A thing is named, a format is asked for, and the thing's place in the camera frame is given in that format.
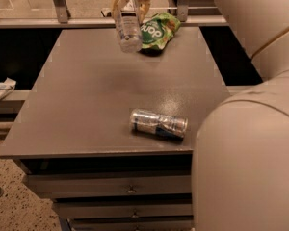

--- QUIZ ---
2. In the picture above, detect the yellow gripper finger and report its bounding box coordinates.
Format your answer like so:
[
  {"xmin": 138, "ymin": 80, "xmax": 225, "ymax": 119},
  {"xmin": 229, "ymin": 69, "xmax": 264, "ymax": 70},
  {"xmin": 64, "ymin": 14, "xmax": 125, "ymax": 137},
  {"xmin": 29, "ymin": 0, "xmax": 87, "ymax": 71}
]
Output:
[
  {"xmin": 139, "ymin": 0, "xmax": 150, "ymax": 23},
  {"xmin": 111, "ymin": 0, "xmax": 128, "ymax": 21}
]

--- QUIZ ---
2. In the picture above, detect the clear plastic water bottle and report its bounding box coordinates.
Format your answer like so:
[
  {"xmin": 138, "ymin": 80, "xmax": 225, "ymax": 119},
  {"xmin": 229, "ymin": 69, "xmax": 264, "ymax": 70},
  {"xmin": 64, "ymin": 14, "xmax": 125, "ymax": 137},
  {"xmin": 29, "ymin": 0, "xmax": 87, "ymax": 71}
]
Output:
[{"xmin": 114, "ymin": 0, "xmax": 143, "ymax": 53}]

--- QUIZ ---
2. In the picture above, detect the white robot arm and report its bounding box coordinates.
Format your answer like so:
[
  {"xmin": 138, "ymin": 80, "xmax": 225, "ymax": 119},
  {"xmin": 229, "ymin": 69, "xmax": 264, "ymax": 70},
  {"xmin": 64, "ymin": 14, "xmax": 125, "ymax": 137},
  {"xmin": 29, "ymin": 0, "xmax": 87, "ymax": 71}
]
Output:
[{"xmin": 192, "ymin": 0, "xmax": 289, "ymax": 231}]

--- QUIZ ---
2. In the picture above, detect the black object behind railing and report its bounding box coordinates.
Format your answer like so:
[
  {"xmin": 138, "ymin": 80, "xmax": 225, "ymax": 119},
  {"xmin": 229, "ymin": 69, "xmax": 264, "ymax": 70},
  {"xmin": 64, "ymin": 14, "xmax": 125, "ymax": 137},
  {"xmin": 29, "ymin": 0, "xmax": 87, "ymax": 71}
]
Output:
[{"xmin": 101, "ymin": 8, "xmax": 112, "ymax": 17}]

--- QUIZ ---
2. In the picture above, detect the green snack bag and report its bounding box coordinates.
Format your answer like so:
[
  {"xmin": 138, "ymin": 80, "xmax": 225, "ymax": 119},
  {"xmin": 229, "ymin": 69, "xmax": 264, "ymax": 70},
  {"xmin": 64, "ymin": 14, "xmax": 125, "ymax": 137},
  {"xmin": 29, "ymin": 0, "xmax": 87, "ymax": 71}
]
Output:
[{"xmin": 141, "ymin": 13, "xmax": 181, "ymax": 51}]

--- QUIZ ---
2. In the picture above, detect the crushed silver drink can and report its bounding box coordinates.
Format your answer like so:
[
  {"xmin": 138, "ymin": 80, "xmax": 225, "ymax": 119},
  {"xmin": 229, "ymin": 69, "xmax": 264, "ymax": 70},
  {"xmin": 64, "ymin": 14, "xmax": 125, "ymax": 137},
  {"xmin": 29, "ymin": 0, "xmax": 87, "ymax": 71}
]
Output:
[{"xmin": 130, "ymin": 109, "xmax": 188, "ymax": 139}]

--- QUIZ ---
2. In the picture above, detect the grey drawer cabinet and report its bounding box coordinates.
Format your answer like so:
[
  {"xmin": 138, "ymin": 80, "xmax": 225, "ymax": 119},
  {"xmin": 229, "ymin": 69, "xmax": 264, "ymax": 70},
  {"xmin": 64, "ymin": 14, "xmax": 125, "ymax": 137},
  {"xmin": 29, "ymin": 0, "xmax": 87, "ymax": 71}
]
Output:
[{"xmin": 0, "ymin": 27, "xmax": 232, "ymax": 231}]

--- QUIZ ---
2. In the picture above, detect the white crumpled wrapper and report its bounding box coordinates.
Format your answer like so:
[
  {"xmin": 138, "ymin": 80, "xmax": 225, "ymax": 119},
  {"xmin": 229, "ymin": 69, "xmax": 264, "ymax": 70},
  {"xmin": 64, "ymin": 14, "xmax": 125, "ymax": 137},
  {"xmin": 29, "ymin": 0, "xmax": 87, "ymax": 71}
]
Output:
[{"xmin": 0, "ymin": 78, "xmax": 16, "ymax": 100}]

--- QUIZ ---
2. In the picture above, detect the top grey drawer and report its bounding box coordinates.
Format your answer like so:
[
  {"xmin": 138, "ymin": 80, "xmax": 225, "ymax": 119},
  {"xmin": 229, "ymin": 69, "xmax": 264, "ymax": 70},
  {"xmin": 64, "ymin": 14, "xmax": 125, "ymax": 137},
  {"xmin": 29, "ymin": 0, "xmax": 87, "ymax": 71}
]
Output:
[{"xmin": 23, "ymin": 170, "xmax": 191, "ymax": 199}]

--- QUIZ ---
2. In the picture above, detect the grey drawer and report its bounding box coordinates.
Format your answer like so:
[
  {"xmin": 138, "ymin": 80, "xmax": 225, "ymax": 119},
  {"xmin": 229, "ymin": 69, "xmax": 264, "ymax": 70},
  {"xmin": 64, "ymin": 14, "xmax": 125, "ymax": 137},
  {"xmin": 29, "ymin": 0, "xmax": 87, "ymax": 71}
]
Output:
[
  {"xmin": 70, "ymin": 216, "xmax": 194, "ymax": 231},
  {"xmin": 53, "ymin": 199, "xmax": 193, "ymax": 219},
  {"xmin": 23, "ymin": 170, "xmax": 191, "ymax": 199}
]

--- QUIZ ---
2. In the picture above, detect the middle grey drawer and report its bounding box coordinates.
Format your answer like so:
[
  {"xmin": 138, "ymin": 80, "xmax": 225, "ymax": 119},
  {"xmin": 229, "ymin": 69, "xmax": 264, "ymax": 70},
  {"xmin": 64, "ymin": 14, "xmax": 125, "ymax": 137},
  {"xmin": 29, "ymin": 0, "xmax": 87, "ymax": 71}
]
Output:
[{"xmin": 53, "ymin": 199, "xmax": 193, "ymax": 219}]

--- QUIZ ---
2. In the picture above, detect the bottom grey drawer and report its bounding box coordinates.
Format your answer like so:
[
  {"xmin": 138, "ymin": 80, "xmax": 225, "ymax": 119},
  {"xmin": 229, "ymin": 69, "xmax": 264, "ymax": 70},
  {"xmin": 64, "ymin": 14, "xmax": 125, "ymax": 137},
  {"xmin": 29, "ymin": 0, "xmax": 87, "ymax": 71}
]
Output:
[{"xmin": 70, "ymin": 216, "xmax": 194, "ymax": 231}]

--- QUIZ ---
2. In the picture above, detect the metal railing frame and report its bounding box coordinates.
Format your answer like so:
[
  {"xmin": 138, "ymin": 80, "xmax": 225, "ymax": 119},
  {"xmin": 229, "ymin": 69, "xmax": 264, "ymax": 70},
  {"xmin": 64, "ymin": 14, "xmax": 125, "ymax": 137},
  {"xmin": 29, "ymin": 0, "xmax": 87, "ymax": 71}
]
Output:
[{"xmin": 0, "ymin": 0, "xmax": 226, "ymax": 33}]

